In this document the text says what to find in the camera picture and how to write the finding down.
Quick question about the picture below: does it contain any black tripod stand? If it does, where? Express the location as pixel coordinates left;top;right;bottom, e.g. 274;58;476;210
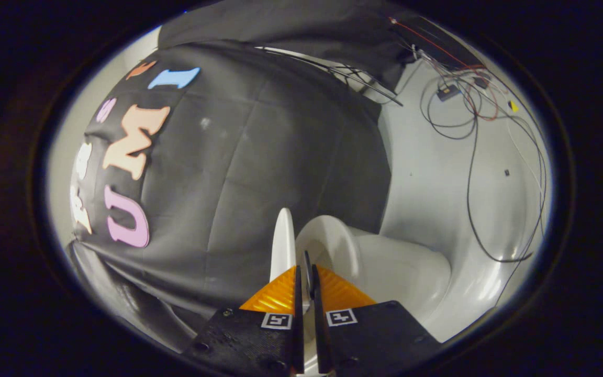
256;46;405;107

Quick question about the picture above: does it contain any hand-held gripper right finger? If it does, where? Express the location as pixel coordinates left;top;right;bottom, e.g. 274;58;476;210
311;264;442;375

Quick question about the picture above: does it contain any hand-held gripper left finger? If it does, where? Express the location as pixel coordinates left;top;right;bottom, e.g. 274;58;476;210
183;264;305;375

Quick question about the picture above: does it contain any white toilet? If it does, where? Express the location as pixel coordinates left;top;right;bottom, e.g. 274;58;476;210
295;214;453;375

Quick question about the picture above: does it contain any black floor cable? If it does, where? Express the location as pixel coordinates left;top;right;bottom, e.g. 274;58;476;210
419;52;549;263

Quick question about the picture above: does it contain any black board with red wire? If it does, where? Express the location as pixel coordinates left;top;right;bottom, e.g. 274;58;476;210
389;16;486;72

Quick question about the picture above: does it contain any black backdrop cloth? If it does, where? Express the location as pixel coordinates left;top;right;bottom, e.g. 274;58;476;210
70;41;392;321

